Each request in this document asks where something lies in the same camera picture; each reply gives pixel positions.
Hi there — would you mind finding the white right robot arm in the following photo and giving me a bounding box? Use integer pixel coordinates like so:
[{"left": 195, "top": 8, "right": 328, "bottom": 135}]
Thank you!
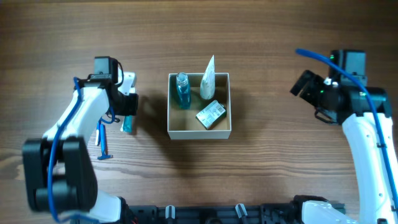
[{"left": 290, "top": 49, "right": 397, "bottom": 223}]

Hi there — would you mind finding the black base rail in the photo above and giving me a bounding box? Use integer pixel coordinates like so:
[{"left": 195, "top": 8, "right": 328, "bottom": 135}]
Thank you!
[{"left": 129, "top": 202, "right": 302, "bottom": 224}]

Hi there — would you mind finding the teal toothpaste tube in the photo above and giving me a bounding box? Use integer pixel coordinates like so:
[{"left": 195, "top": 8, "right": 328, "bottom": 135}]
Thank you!
[{"left": 121, "top": 115, "right": 133, "bottom": 133}]

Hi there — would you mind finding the blue toothbrush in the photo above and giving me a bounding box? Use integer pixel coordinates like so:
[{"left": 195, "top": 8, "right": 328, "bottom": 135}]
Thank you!
[{"left": 95, "top": 121, "right": 101, "bottom": 146}]

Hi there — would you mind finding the blue mouthwash bottle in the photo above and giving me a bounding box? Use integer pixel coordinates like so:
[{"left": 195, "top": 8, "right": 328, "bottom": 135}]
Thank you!
[{"left": 176, "top": 72, "right": 191, "bottom": 110}]

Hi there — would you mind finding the green soap box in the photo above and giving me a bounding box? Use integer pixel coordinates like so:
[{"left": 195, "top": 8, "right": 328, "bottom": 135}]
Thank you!
[{"left": 196, "top": 100, "right": 227, "bottom": 129}]

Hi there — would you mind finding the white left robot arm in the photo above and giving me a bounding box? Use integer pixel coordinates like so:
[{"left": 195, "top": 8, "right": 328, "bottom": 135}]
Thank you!
[{"left": 22, "top": 56, "right": 139, "bottom": 223}]

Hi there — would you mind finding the white cardboard box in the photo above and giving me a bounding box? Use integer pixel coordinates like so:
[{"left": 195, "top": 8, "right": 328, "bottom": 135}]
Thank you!
[{"left": 167, "top": 73, "right": 232, "bottom": 140}]

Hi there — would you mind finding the blue disposable razor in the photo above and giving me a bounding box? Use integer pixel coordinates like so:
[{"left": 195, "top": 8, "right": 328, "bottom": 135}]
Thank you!
[{"left": 98, "top": 124, "right": 113, "bottom": 160}]

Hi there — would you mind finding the white bamboo conditioner tube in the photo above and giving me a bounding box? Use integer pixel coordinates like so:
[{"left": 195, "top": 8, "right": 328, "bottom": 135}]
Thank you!
[{"left": 200, "top": 55, "right": 215, "bottom": 100}]

